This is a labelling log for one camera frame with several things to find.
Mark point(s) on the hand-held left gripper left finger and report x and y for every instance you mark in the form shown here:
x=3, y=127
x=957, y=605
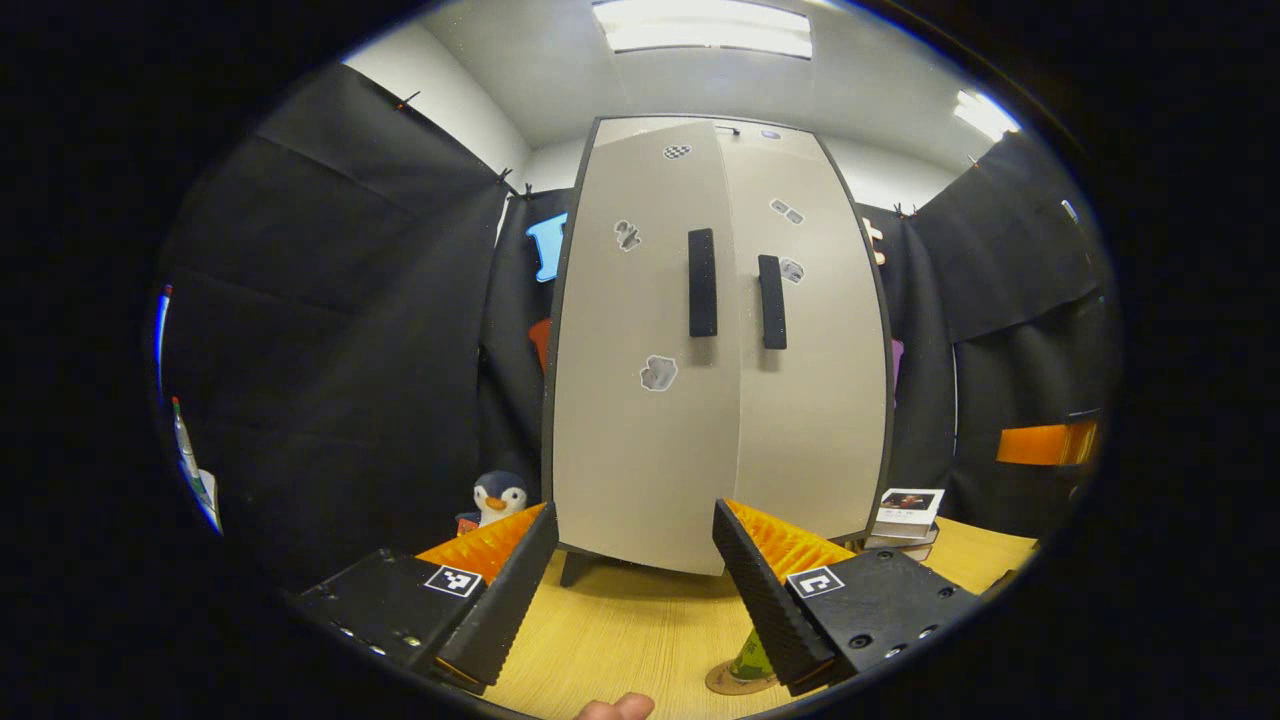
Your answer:
x=510, y=600

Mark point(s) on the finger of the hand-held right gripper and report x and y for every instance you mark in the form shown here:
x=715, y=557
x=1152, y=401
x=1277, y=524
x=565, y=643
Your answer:
x=1045, y=445

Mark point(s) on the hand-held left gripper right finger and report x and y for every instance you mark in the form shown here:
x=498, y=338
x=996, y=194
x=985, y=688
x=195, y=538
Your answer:
x=760, y=600

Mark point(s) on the green label bottle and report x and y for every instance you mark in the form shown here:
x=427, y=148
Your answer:
x=752, y=660

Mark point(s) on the grey cabinet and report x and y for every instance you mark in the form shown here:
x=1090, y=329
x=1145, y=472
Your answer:
x=575, y=567

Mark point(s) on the round brown coaster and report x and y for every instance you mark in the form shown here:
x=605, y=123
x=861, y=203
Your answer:
x=725, y=683

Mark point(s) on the grey cabinet door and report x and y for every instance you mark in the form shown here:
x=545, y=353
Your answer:
x=820, y=420
x=630, y=450

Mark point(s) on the penguin plush toy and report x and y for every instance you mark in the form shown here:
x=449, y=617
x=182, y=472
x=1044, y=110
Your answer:
x=497, y=497

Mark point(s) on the white book with dark photo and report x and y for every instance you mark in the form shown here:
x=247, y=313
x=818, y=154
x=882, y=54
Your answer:
x=908, y=510

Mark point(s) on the black backdrop cloth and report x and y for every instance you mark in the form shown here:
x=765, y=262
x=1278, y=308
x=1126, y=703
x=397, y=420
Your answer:
x=330, y=350

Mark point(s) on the small ceiling light panel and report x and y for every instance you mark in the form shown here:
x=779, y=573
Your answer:
x=985, y=113

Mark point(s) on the large ceiling light panel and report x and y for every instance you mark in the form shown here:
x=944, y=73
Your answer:
x=700, y=25

